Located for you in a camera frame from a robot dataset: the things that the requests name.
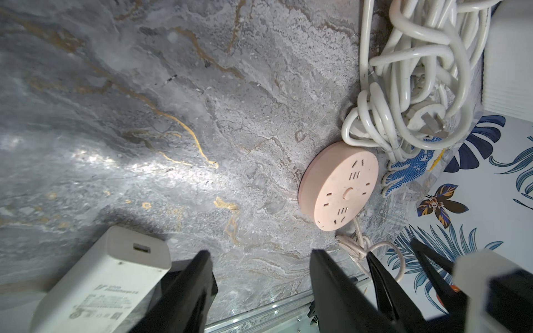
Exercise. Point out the white brown storage box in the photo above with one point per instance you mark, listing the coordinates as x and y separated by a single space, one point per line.
507 69

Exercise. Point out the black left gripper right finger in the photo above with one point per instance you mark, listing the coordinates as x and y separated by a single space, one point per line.
339 305

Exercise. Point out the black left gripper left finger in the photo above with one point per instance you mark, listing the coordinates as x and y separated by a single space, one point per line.
183 298

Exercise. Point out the aluminium front rail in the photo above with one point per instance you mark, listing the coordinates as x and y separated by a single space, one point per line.
294 313

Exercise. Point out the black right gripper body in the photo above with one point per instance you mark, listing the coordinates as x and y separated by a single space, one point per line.
499 293

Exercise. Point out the blue dotted work glove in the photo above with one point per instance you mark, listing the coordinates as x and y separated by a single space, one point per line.
401 173

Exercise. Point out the white charger plug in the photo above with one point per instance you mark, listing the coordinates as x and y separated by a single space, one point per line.
105 285

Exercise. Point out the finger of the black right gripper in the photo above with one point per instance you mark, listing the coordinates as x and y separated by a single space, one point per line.
396 306
426 257

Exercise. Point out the round pink power socket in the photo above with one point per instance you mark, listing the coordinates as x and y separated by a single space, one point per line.
337 185

